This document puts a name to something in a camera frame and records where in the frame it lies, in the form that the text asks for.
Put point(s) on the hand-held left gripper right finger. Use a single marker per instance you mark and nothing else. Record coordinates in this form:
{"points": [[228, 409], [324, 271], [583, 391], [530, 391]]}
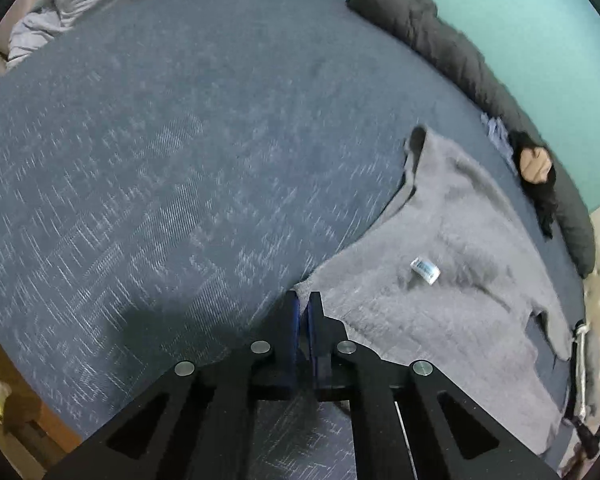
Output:
{"points": [[314, 340]]}

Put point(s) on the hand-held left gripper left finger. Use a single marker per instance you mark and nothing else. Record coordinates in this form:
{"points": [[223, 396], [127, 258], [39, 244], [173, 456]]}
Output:
{"points": [[294, 330]]}

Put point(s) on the grey fleece sweater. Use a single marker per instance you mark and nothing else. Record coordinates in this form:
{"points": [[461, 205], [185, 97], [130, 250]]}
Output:
{"points": [[455, 240]]}

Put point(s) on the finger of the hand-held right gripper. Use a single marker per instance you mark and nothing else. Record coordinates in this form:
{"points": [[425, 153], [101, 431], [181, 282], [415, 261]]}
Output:
{"points": [[584, 430]]}

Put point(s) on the dark grey rolled duvet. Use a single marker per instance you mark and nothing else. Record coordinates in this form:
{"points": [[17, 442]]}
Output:
{"points": [[455, 55]]}

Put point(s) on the wooden bed frame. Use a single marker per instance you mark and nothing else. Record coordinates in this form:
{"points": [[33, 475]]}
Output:
{"points": [[25, 410]]}

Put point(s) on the blue bed sheet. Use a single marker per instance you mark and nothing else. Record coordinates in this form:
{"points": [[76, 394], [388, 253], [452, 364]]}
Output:
{"points": [[180, 160]]}

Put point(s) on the black cloth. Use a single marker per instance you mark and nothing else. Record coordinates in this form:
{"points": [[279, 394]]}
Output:
{"points": [[547, 210]]}

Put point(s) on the black beige-lined garment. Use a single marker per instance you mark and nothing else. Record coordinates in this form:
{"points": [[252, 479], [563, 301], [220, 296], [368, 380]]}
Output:
{"points": [[535, 160]]}

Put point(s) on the light blue garment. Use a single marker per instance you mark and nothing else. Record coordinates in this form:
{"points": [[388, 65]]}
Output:
{"points": [[497, 135]]}

